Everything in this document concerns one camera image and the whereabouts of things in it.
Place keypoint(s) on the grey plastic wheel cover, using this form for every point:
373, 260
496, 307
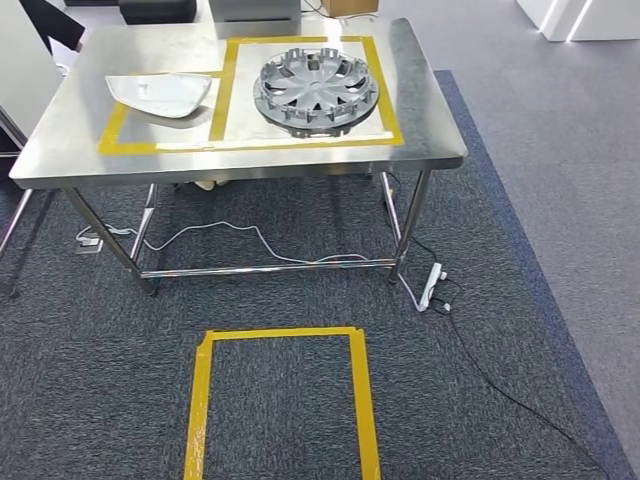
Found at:
315, 89

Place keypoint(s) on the white power strip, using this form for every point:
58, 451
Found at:
431, 288

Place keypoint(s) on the yellow floor tape square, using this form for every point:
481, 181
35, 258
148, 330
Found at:
200, 397

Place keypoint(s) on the brown cardboard box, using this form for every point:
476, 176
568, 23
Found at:
350, 6

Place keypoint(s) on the grey laptop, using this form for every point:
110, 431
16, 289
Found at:
255, 16

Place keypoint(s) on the white plastic mirror housing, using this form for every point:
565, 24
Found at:
160, 96

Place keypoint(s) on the black zip carry case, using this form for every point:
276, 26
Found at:
157, 10

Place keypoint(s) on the white lit display plinth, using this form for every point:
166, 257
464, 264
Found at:
590, 16

